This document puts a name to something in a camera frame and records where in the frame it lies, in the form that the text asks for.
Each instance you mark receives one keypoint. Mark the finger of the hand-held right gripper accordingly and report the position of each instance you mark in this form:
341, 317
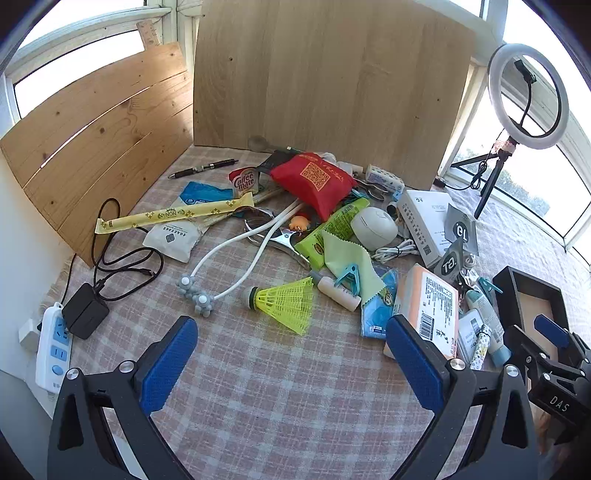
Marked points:
521, 344
551, 330

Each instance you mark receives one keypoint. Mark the white cardboard box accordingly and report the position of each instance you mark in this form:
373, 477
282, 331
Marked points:
425, 217

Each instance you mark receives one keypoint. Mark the light wood panel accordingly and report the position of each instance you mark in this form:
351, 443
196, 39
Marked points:
323, 83

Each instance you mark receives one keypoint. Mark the blue wet wipe packet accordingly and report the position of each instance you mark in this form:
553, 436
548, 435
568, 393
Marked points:
203, 193

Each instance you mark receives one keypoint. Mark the green cleaning cloth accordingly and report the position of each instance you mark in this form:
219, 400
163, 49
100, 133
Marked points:
344, 256

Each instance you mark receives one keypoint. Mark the grey printed hang tag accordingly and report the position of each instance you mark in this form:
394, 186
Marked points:
461, 226

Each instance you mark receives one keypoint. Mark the patterned lip balm stick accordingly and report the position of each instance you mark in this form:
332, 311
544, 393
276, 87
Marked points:
480, 348

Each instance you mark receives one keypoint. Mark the black printed hang tag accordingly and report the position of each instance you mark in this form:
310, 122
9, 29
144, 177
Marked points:
455, 263

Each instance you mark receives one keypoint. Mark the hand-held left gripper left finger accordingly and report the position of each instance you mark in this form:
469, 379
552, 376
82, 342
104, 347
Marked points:
168, 364

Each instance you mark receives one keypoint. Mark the coffee creamer packet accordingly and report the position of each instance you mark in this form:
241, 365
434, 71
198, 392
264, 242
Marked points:
244, 182

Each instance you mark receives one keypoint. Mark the white window frame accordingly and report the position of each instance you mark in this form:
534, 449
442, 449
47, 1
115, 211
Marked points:
184, 41

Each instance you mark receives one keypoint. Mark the red cloth pouch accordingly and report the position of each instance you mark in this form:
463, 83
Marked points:
314, 184

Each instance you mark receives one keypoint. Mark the wrapped disposable chopsticks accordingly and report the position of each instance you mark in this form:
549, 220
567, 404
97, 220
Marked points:
268, 194

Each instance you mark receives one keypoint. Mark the white tube teal cap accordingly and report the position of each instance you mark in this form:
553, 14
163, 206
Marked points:
485, 314

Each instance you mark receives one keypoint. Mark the black foil packet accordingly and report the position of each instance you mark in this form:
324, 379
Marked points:
277, 160

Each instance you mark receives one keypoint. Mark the orange white box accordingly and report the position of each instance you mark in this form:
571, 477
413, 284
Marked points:
429, 300

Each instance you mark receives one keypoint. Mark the white tissue pack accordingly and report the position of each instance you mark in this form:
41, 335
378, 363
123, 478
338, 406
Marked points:
383, 177

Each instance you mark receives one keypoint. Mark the blue round clip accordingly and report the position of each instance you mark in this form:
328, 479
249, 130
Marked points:
358, 197

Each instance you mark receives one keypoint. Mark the teal clothespin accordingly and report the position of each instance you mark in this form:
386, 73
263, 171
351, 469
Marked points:
346, 277
487, 284

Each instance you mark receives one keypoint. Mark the yellow tea stick packet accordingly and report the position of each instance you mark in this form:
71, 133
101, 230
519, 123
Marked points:
175, 214

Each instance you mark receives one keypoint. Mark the green cream tube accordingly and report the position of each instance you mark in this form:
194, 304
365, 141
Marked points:
323, 230

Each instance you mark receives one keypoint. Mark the black pen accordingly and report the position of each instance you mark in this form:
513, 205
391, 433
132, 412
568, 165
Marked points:
203, 169

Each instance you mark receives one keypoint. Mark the crumpled white tissue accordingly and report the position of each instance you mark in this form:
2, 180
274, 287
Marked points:
341, 162

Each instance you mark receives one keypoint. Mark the black wooden tray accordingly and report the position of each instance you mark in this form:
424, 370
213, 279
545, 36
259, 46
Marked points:
508, 281

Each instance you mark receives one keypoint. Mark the small white card box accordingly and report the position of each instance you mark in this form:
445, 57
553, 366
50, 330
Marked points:
467, 332

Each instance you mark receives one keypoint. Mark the white paper packet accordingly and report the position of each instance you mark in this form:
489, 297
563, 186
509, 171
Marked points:
173, 240

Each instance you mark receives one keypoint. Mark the black power adapter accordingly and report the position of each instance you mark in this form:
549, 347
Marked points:
85, 311

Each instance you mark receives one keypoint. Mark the checked cloth desktop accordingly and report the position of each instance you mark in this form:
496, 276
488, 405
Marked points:
277, 392

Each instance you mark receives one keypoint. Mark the white neck massager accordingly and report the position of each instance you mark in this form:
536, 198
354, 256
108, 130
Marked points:
198, 300

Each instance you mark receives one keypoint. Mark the metal spoon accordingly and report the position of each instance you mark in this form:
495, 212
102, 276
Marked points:
256, 143

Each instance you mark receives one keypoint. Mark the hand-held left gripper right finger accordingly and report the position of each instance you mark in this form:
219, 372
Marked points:
415, 364

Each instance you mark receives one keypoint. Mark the chrome metal tongs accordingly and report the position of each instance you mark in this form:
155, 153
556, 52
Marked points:
284, 240

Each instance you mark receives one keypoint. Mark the slatted pine wood board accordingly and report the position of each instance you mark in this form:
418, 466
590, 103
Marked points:
92, 152

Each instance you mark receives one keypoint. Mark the blue plastic packet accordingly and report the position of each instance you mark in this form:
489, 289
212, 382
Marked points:
376, 318

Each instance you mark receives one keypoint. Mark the beige round case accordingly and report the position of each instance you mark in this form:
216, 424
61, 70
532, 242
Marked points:
374, 228

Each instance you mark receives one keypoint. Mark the small cream bottle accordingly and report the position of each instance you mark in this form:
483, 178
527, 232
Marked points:
337, 293

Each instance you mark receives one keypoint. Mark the yellow shuttlecock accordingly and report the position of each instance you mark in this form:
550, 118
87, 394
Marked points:
286, 300

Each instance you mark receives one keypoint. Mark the white power strip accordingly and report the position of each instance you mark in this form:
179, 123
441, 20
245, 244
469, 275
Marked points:
53, 350

